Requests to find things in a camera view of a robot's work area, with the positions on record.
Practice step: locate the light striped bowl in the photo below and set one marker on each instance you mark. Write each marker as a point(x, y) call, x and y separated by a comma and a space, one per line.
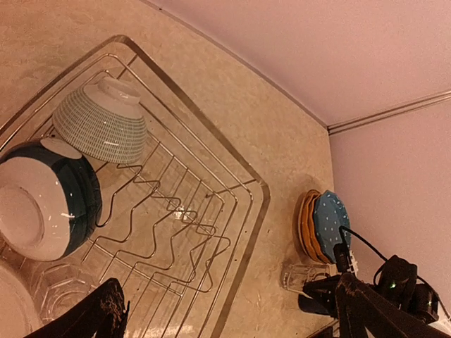
point(103, 120)

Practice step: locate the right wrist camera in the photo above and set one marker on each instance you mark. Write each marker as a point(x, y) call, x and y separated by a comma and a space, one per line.
point(344, 259)

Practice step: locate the yellow dotted plate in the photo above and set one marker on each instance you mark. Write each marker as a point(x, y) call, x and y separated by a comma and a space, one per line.
point(314, 196)
point(305, 232)

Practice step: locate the cream bird plate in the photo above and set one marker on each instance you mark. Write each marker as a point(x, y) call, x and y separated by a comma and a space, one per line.
point(299, 224)

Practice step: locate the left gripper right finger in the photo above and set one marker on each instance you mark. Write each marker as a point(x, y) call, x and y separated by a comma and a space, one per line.
point(362, 311)

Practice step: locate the clear glass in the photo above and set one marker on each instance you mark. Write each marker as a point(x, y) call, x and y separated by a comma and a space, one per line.
point(58, 287)
point(294, 276)

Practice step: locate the white cup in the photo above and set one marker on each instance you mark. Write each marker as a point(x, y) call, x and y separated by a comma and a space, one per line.
point(19, 316)

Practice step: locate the blue dotted plate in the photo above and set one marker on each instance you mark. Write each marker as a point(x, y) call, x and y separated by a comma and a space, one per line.
point(329, 214)

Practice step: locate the right aluminium post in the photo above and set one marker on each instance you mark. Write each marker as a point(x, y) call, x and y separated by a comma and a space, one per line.
point(417, 104)

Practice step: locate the wire dish rack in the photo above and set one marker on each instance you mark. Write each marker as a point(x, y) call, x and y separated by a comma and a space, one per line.
point(179, 225)

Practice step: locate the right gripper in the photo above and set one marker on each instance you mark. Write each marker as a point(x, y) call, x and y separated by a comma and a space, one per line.
point(318, 297)

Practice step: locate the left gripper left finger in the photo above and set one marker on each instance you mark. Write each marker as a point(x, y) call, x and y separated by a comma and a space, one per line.
point(103, 313)

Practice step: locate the dark teal striped bowl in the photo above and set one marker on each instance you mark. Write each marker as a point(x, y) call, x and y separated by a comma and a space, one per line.
point(50, 199)

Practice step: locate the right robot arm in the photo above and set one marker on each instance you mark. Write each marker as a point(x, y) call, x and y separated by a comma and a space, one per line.
point(398, 304)

